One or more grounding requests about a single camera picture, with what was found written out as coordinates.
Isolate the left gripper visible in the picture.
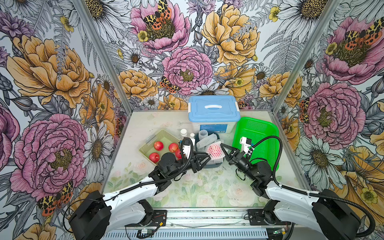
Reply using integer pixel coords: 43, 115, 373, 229
167, 150, 213, 177

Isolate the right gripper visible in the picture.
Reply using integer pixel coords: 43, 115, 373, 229
219, 144, 258, 181

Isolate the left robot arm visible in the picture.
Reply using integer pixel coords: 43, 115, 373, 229
69, 152, 211, 240

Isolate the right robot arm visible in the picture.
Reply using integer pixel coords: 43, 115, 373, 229
221, 144, 361, 240

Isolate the dark teal plastic tray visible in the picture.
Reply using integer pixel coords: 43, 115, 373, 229
195, 132, 224, 168

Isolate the small white bottle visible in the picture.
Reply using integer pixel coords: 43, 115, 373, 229
190, 133, 195, 143

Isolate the white pill bottle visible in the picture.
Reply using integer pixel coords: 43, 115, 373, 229
180, 129, 188, 139

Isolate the bright green perforated basket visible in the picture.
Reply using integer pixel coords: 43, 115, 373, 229
232, 117, 280, 168

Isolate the pale green perforated basket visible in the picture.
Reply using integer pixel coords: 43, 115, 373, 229
139, 130, 180, 165

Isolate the blue lidded storage box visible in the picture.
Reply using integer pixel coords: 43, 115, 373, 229
188, 95, 241, 134

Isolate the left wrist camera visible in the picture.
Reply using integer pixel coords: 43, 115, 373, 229
182, 139, 193, 159

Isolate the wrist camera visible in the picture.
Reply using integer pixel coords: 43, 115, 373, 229
182, 139, 193, 159
240, 137, 254, 156

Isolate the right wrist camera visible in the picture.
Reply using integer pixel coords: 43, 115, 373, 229
240, 137, 254, 156

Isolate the left black cable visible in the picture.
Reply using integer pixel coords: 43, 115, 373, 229
62, 137, 194, 235

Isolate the black cable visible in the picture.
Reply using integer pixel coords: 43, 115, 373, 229
62, 137, 194, 235
250, 135, 376, 238

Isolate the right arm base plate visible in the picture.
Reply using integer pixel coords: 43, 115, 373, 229
243, 209, 291, 226

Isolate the aluminium front rail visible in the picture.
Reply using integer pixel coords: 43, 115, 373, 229
76, 207, 334, 240

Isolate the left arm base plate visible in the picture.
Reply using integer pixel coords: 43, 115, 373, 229
126, 210, 168, 227

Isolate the right black cable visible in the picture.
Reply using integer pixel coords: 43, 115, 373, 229
250, 135, 376, 238

